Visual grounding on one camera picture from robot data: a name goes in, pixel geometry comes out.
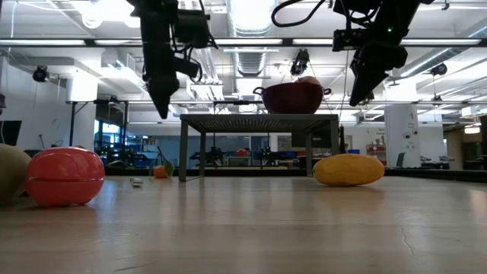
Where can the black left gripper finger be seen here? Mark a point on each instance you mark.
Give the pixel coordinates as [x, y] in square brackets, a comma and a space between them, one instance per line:
[163, 95]

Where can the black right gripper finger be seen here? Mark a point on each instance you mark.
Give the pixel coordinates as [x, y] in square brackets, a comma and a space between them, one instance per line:
[363, 81]

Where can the pink peach green leaf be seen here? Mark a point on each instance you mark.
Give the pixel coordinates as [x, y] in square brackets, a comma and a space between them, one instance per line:
[308, 80]

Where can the long yellow melon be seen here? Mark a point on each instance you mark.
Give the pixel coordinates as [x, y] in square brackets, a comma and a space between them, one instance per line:
[348, 170]

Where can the shiny red round fruit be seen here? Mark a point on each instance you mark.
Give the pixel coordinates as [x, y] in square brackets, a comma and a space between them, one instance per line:
[64, 177]

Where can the beige melon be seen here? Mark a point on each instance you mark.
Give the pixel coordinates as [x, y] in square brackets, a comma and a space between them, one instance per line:
[11, 175]

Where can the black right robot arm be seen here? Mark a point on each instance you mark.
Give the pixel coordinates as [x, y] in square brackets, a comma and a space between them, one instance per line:
[395, 15]

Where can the black ceiling spotlight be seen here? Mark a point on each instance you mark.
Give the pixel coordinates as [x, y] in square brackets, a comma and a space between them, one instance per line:
[300, 62]
[40, 74]
[439, 69]

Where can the white square pillar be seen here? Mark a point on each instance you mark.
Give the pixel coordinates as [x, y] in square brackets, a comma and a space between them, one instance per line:
[401, 137]

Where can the purple metal colander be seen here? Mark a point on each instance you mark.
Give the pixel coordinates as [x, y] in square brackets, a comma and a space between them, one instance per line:
[291, 99]

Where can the orange tangerine with leaf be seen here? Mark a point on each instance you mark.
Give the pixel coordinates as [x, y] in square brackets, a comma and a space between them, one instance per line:
[160, 172]

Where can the black robot workstation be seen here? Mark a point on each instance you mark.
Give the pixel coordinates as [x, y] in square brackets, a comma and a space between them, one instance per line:
[213, 156]

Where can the grey perforated metal riser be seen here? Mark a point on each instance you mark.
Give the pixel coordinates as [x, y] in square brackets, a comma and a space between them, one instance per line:
[258, 122]

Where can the dark flat monitor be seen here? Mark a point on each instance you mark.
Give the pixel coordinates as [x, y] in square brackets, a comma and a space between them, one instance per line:
[9, 133]

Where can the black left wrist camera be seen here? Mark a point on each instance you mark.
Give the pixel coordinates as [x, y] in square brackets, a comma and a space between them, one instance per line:
[193, 28]

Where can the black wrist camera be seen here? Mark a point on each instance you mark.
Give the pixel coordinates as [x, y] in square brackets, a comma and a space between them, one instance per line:
[348, 40]
[193, 28]

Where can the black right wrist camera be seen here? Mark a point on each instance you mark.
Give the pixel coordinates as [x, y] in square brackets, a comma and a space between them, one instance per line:
[348, 40]

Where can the silver ceiling air duct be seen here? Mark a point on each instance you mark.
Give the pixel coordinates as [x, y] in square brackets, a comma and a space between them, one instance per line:
[253, 23]

